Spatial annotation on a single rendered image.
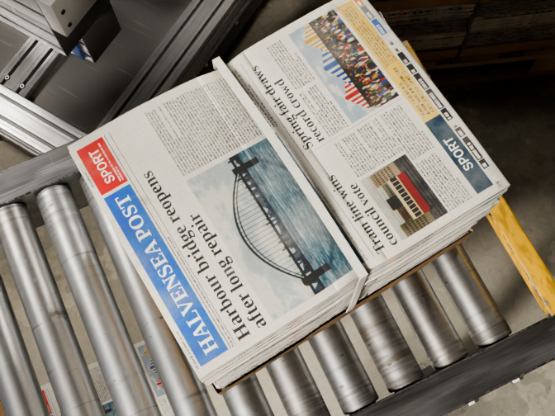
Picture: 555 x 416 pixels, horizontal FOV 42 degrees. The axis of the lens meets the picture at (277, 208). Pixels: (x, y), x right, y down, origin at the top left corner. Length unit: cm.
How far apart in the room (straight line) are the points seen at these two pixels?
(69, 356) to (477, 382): 52
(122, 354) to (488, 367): 46
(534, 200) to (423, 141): 117
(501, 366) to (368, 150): 35
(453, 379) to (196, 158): 43
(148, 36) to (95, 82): 17
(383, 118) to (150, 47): 111
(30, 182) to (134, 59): 80
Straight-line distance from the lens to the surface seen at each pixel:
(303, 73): 80
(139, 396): 95
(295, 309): 71
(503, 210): 100
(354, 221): 73
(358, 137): 77
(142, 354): 176
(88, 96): 178
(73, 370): 98
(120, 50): 182
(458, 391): 95
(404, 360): 94
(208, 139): 77
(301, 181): 73
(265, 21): 207
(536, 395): 182
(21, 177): 106
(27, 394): 99
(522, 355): 98
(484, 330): 97
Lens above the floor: 173
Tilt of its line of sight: 71 degrees down
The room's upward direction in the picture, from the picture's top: 4 degrees counter-clockwise
